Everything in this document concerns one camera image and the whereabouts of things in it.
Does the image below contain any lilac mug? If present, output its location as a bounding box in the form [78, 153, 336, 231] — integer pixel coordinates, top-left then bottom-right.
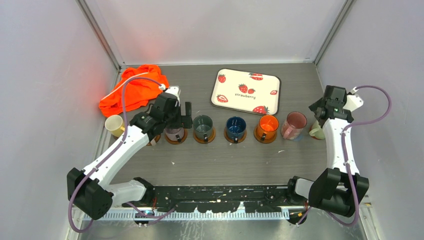
[164, 127, 186, 143]

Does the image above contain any dark green mug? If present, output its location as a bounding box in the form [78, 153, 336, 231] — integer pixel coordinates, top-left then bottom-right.
[193, 115, 213, 132]

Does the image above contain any wooden coaster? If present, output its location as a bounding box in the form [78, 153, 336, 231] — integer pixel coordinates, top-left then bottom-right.
[164, 129, 189, 146]
[253, 127, 278, 144]
[224, 128, 247, 144]
[145, 134, 162, 147]
[193, 127, 217, 144]

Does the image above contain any light green mug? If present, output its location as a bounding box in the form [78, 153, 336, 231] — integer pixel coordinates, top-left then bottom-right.
[308, 120, 326, 140]

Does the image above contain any pink speckled mug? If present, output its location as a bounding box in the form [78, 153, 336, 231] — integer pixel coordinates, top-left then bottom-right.
[280, 111, 308, 140]

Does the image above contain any dark blue mug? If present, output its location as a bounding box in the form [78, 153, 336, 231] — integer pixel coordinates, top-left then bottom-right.
[225, 116, 247, 136]

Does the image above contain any cream yellow mug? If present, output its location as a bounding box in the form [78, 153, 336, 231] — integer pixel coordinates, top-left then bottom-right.
[104, 114, 126, 138]

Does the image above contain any orange mug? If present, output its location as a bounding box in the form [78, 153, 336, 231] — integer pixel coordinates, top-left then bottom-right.
[256, 115, 280, 139]

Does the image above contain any blue coaster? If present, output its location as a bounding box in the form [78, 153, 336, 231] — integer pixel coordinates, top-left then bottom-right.
[293, 134, 305, 142]

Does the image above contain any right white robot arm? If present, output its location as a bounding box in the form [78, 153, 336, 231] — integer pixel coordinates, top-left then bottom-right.
[285, 85, 370, 217]

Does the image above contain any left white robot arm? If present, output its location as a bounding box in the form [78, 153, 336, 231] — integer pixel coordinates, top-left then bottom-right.
[66, 91, 193, 220]

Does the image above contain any orange cloth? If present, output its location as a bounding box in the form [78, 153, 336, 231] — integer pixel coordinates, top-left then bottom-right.
[98, 64, 170, 118]

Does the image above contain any white strawberry tray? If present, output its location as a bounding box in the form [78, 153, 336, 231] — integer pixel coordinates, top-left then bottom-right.
[210, 68, 282, 115]

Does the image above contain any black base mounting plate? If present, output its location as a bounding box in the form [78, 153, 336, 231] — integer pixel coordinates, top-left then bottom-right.
[132, 185, 308, 213]

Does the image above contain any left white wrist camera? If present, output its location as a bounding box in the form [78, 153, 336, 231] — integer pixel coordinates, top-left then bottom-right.
[158, 84, 181, 106]

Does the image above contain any aluminium front rail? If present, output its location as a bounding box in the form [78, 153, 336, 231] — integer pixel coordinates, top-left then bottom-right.
[100, 208, 290, 221]

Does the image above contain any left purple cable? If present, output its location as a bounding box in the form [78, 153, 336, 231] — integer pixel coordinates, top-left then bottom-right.
[67, 76, 176, 233]

